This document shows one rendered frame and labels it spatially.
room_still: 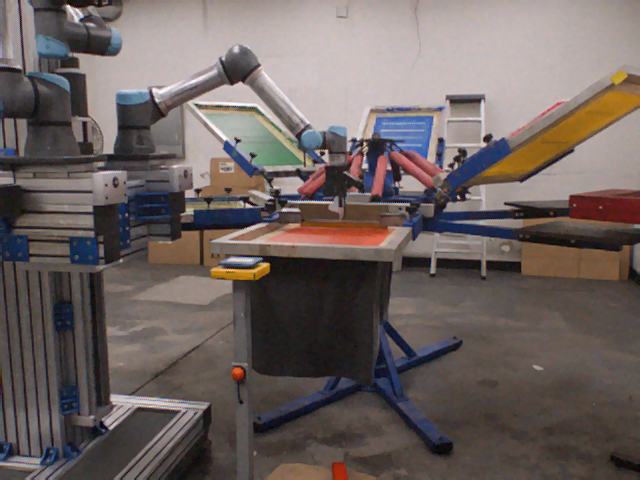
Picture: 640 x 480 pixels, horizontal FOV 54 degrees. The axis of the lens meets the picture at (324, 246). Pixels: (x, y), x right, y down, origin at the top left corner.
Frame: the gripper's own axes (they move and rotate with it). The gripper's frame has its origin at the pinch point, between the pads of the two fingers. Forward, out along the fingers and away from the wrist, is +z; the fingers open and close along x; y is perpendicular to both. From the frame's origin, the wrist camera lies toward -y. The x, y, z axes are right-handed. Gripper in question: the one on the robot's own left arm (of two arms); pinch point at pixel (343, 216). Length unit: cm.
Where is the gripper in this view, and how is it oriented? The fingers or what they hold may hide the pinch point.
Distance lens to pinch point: 247.5
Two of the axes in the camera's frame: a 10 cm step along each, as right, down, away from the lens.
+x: -2.4, 1.6, -9.6
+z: 0.2, 9.9, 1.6
